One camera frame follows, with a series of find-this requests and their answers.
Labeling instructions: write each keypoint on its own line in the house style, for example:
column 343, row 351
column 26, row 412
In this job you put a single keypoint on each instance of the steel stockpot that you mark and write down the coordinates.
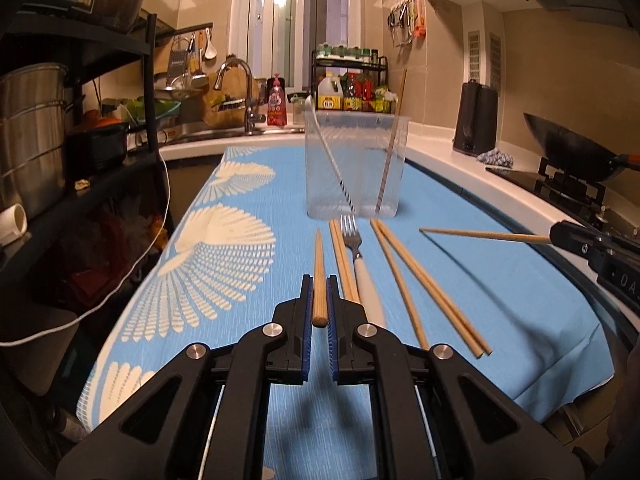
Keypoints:
column 30, row 140

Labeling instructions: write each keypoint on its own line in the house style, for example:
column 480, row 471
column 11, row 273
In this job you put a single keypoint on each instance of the black gas stove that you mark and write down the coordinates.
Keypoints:
column 565, row 185

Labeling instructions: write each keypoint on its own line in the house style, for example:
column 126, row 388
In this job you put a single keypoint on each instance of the black wok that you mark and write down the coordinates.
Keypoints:
column 570, row 150

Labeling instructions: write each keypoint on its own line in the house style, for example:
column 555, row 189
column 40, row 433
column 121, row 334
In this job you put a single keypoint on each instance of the wooden cutting board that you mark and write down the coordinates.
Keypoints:
column 225, row 115

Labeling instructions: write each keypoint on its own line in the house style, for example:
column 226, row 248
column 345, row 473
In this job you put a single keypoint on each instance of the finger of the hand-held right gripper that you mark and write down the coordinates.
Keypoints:
column 575, row 240

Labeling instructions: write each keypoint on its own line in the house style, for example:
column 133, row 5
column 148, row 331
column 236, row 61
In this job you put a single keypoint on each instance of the metal colander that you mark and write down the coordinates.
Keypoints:
column 180, row 91

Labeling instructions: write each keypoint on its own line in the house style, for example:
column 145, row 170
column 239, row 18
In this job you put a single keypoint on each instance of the red label sauce bottle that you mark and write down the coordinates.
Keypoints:
column 352, row 95

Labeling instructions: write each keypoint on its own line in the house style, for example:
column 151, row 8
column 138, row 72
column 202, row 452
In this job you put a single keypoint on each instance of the metal grater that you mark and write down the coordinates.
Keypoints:
column 176, row 60

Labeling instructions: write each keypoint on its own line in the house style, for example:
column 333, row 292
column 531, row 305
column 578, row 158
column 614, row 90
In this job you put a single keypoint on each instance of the white plastic pipe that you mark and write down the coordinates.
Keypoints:
column 12, row 222

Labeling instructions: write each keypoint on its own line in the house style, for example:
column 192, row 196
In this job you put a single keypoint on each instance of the black cooking pot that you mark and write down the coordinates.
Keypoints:
column 97, row 147

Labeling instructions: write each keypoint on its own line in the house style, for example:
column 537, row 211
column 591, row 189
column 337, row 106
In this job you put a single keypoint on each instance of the pink refill pouch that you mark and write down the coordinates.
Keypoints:
column 276, row 105

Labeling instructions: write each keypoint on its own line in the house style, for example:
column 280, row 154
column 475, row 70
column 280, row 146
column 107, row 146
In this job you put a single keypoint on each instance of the black shelf unit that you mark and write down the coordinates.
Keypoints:
column 150, row 85

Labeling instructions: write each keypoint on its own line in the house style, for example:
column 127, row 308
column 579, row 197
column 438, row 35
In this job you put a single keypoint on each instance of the green dish tray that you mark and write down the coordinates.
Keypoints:
column 155, row 107

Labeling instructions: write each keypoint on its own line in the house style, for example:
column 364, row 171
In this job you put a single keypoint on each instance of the brown bowl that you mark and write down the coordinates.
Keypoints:
column 120, row 5

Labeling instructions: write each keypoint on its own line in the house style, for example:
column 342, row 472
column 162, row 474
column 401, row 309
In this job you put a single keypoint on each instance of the chrome kitchen faucet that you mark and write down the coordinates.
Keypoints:
column 248, row 105

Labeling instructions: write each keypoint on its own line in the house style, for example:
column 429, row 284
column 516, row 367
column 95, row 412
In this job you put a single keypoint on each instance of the row of spice jars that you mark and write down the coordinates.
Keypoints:
column 350, row 51

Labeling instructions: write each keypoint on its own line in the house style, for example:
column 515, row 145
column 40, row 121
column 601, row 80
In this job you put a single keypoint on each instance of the black countertop appliance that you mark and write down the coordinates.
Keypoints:
column 475, row 120

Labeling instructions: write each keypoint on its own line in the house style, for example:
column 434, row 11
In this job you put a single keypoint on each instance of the white wall vent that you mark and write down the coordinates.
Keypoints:
column 495, row 60

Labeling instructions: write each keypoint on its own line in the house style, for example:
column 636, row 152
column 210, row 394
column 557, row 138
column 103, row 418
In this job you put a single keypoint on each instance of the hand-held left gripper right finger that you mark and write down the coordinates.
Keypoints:
column 332, row 340

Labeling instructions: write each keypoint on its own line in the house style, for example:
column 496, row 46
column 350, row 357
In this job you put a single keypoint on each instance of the blue white patterned cloth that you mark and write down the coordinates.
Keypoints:
column 475, row 290

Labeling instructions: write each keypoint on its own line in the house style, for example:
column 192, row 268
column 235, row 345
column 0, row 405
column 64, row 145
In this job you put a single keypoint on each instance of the black spice rack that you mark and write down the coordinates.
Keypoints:
column 386, row 67

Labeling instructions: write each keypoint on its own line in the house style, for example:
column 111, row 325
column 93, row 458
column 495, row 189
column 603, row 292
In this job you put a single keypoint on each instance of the wall hook rail with tools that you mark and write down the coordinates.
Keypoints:
column 405, row 20

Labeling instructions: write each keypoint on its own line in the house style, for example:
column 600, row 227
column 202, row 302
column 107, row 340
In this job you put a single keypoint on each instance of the clear plastic container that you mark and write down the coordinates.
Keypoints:
column 357, row 170

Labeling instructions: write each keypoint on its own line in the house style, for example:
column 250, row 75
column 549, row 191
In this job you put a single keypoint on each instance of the clear jar green lid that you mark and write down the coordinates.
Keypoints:
column 298, row 110

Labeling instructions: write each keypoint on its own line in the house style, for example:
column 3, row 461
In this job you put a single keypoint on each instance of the white oil jug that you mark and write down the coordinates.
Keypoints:
column 331, row 92

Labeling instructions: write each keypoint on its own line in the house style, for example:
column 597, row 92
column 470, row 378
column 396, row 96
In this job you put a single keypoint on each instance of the steel sink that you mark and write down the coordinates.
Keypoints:
column 210, row 135

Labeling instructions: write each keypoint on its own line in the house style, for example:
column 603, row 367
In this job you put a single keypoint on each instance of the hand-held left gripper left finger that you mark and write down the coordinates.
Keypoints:
column 306, row 340

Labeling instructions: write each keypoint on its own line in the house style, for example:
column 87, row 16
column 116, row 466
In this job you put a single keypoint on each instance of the checkered dish cloth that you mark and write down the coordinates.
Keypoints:
column 496, row 158

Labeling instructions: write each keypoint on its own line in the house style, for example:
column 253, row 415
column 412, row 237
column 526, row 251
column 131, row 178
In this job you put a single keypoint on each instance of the white ladle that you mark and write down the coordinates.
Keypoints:
column 210, row 50

